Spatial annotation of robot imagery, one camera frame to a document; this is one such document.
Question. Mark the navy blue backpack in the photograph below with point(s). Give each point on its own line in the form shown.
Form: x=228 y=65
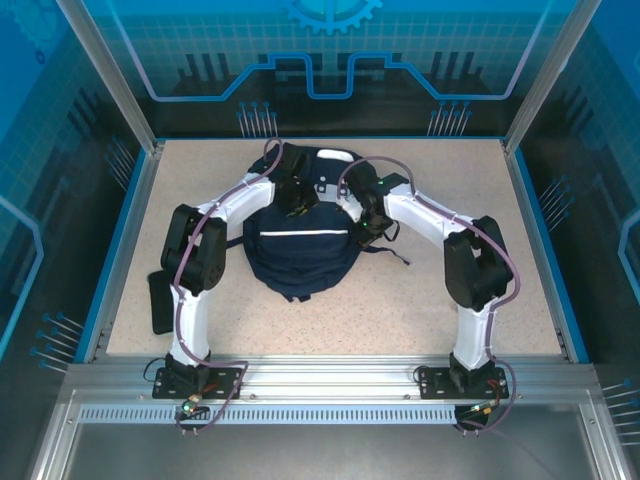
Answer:
x=300 y=260

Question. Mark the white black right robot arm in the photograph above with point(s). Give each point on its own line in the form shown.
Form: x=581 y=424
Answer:
x=475 y=270

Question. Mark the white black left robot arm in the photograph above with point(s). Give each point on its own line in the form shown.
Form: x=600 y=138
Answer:
x=192 y=320

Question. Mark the black pencil case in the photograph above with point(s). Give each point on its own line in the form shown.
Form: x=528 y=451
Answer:
x=161 y=305

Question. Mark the aluminium front rail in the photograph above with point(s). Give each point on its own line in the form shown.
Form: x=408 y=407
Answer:
x=325 y=380

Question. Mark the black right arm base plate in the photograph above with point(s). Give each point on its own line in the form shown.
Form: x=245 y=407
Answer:
x=430 y=385

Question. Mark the aluminium frame post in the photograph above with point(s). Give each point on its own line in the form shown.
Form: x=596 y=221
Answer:
x=542 y=85
x=120 y=85

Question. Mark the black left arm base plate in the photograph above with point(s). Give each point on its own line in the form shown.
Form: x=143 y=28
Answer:
x=165 y=392

